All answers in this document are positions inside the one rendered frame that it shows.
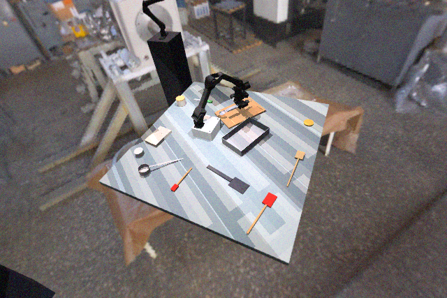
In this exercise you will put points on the tan flat spatula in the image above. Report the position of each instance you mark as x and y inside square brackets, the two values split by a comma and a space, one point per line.
[299, 156]

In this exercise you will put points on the red spatula with wooden handle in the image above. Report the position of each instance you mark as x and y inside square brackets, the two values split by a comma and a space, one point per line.
[268, 201]

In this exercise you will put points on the light wooden board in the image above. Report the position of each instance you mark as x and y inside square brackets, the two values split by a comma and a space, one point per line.
[237, 116]

